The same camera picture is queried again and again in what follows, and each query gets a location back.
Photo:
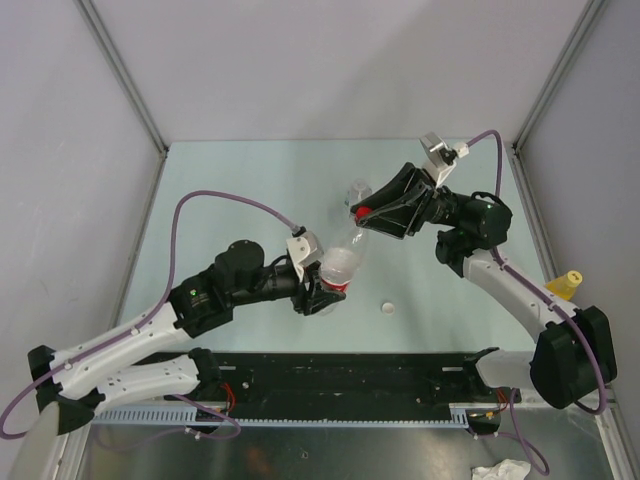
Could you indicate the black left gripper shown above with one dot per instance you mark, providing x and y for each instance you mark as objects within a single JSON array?
[{"x": 306, "y": 301}]

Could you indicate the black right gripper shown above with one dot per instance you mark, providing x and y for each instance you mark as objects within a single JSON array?
[{"x": 405, "y": 217}]

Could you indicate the red label water bottle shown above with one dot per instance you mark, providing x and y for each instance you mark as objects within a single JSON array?
[{"x": 344, "y": 257}]

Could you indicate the red bottle cap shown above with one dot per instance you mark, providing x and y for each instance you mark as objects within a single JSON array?
[{"x": 362, "y": 212}]

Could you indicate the blue white label water bottle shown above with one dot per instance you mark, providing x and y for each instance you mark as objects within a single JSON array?
[{"x": 358, "y": 190}]

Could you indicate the white bottle cap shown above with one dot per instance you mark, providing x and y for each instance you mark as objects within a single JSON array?
[{"x": 388, "y": 308}]

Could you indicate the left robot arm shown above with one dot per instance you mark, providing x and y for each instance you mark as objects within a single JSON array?
[{"x": 111, "y": 370}]

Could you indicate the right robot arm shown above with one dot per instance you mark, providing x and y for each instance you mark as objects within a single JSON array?
[{"x": 573, "y": 355}]

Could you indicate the yellow juice bottle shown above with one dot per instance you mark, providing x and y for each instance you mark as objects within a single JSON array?
[{"x": 565, "y": 286}]

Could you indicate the crumpled white tissue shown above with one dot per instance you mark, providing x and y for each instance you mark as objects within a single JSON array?
[{"x": 507, "y": 469}]

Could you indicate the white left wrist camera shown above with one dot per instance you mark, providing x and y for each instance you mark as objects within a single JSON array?
[{"x": 304, "y": 249}]

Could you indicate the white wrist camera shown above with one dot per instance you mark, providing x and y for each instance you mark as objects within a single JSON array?
[
  {"x": 441, "y": 157},
  {"x": 304, "y": 249}
]

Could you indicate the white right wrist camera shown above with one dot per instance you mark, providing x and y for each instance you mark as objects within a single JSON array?
[{"x": 441, "y": 157}]

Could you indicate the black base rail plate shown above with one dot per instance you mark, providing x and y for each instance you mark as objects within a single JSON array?
[{"x": 348, "y": 387}]

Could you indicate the right aluminium frame post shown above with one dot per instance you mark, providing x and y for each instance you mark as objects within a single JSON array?
[{"x": 575, "y": 43}]

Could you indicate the aluminium frame post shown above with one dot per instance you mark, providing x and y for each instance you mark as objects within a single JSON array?
[
  {"x": 98, "y": 30},
  {"x": 575, "y": 43}
]

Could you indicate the left aluminium frame post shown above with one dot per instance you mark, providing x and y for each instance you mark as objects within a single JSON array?
[{"x": 98, "y": 30}]

